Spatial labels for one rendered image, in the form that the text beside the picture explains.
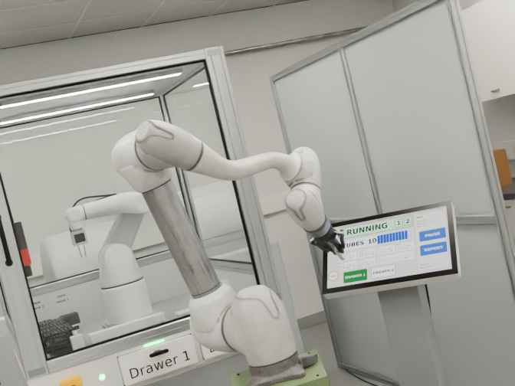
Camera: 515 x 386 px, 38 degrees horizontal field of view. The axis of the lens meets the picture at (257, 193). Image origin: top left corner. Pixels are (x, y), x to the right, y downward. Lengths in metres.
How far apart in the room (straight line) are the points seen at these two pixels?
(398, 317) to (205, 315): 0.89
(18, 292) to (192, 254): 0.75
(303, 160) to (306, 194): 0.14
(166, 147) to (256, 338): 0.61
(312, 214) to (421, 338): 0.78
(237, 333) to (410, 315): 0.89
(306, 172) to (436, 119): 1.27
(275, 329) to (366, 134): 2.15
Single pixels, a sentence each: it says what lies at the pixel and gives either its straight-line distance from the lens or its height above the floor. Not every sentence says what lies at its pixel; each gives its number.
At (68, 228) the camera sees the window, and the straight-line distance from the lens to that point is 2.87.
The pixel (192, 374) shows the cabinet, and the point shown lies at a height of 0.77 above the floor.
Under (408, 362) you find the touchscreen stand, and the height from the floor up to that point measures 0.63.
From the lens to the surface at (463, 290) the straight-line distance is 3.85.
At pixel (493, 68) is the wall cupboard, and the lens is 5.83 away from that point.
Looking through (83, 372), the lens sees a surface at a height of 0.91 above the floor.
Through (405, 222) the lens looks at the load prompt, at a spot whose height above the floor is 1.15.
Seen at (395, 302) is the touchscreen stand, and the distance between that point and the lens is 2.97.
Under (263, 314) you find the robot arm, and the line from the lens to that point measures 2.25.
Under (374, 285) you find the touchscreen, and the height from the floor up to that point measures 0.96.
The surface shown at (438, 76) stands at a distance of 3.61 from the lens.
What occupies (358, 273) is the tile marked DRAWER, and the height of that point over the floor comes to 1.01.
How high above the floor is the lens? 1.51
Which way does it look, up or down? 2 degrees down
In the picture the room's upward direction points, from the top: 14 degrees counter-clockwise
